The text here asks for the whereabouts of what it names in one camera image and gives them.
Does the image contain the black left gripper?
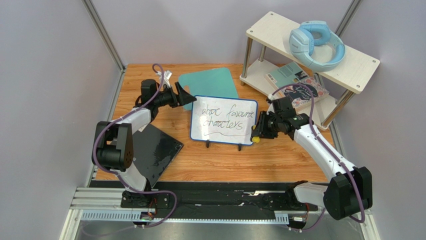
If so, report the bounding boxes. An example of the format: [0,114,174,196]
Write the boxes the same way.
[154,82,197,109]

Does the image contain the yellow bone-shaped eraser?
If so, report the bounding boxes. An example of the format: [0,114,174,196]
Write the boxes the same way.
[251,135,261,143]

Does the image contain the blue-framed whiteboard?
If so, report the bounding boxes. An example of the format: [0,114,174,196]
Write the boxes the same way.
[189,95,259,149]

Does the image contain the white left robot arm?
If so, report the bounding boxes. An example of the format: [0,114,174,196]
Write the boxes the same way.
[92,79,197,194]

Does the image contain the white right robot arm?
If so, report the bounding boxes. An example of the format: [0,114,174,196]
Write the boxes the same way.
[250,97,373,223]

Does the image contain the teal cutting board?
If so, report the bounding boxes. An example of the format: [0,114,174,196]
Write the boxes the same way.
[178,67,239,99]

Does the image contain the floral dark book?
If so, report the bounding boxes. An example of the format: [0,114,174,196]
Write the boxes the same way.
[275,77,330,110]

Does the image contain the teal book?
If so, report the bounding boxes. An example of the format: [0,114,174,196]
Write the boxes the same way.
[264,62,310,91]

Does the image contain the black square plate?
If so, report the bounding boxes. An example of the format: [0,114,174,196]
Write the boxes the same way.
[133,124,184,188]

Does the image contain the white two-tier shelf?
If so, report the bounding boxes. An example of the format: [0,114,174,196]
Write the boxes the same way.
[240,11,380,130]

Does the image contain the light blue headphones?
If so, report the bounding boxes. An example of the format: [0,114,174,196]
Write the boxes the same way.
[288,20,346,72]

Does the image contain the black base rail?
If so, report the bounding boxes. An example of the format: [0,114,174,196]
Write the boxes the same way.
[89,180,324,220]

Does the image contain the grey slotted cable duct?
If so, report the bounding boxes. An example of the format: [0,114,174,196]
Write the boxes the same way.
[80,209,290,225]

